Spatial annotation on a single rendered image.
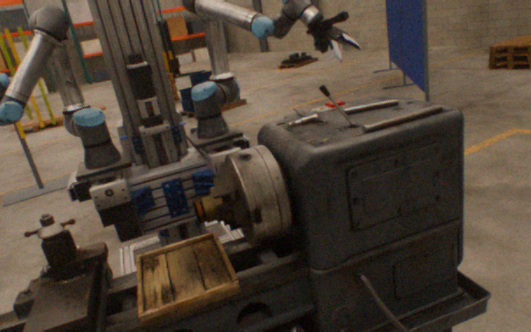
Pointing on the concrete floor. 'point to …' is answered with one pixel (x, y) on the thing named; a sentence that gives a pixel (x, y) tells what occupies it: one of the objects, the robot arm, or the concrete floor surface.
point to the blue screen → (408, 42)
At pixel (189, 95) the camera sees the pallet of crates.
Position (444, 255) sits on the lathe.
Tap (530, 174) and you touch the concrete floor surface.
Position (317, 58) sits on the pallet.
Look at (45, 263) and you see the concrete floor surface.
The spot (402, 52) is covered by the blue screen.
